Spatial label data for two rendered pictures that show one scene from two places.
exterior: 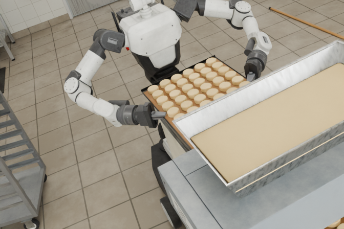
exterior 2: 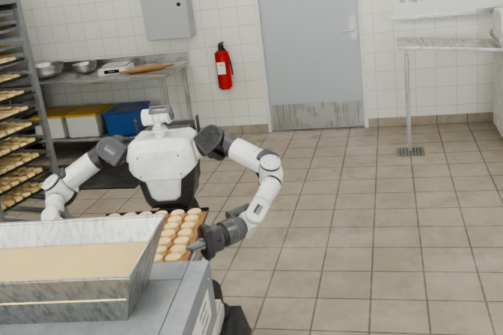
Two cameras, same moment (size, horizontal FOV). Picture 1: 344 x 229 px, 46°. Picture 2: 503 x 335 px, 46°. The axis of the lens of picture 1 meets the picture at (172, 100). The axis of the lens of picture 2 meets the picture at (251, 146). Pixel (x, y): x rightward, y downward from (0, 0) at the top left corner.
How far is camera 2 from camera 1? 1.24 m
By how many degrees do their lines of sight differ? 26
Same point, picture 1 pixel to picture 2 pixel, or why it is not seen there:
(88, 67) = (75, 169)
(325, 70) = (131, 242)
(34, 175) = not seen: hidden behind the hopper
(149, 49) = (144, 174)
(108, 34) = (107, 141)
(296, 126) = (16, 277)
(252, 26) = (263, 189)
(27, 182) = not seen: hidden behind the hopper
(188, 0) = (212, 133)
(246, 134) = not seen: outside the picture
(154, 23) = (159, 146)
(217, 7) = (243, 153)
